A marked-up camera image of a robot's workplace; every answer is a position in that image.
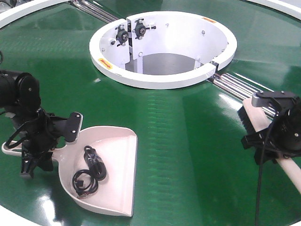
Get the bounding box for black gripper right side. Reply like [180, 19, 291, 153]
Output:
[241, 98, 301, 165]

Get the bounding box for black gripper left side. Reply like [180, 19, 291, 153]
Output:
[20, 108, 70, 180]

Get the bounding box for beige hand brush black bristles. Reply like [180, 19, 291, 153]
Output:
[243, 98, 301, 193]

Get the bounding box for thin black wire harness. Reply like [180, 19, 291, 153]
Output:
[71, 169, 99, 199]

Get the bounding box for thick black cable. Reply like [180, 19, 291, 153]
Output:
[83, 145, 107, 182]

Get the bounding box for beige plastic dustpan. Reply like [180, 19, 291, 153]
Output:
[1, 125, 138, 218]

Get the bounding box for steel roller strip right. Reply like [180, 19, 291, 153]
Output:
[207, 72, 278, 118]

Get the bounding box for steel roller strip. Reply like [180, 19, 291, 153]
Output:
[70, 0, 119, 24]
[207, 72, 278, 118]

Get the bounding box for white outer rim top left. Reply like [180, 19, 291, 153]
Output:
[0, 0, 68, 28]

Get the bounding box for left black flange bearing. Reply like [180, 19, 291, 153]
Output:
[115, 24, 129, 46]

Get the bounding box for black flange bearing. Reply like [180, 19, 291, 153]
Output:
[115, 24, 129, 46]
[134, 18, 157, 40]

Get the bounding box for steel roller strip top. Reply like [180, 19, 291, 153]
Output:
[70, 0, 119, 24]

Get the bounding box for right black flange bearing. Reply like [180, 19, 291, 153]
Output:
[134, 18, 157, 40]

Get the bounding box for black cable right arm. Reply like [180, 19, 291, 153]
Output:
[254, 122, 275, 226]

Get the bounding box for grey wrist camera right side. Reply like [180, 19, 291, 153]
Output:
[251, 91, 300, 109]

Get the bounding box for white central conveyor ring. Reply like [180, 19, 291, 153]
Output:
[89, 11, 238, 90]

